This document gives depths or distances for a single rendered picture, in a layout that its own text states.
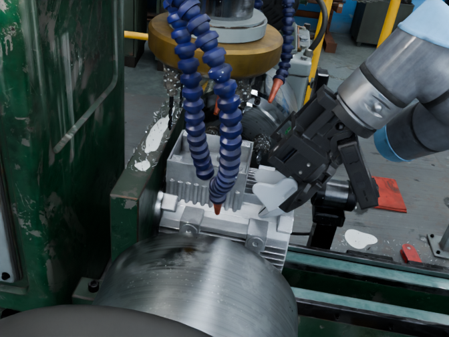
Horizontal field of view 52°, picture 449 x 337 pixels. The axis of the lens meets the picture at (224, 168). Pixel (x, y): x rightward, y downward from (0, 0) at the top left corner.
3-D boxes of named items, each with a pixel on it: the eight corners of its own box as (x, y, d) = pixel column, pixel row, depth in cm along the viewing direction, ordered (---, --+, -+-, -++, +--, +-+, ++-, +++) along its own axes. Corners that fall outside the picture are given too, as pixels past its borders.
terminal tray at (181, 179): (164, 200, 72) (166, 161, 68) (180, 164, 81) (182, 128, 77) (240, 214, 71) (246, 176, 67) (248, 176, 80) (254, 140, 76)
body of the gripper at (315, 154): (266, 138, 67) (325, 76, 61) (311, 170, 69) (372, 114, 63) (263, 165, 61) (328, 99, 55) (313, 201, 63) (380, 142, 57)
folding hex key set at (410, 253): (397, 249, 111) (399, 243, 110) (410, 249, 111) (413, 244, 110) (409, 275, 104) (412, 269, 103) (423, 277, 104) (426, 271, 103)
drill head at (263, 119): (164, 207, 96) (170, 95, 82) (199, 119, 130) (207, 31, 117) (284, 228, 95) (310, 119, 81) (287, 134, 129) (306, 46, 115)
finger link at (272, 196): (234, 198, 69) (274, 158, 64) (266, 219, 70) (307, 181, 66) (232, 210, 66) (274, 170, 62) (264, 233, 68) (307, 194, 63)
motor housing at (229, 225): (153, 288, 77) (157, 196, 67) (180, 217, 93) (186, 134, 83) (272, 312, 76) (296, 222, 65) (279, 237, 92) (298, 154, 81)
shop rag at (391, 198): (407, 212, 124) (408, 210, 123) (362, 206, 124) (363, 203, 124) (395, 181, 137) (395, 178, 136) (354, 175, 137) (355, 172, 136)
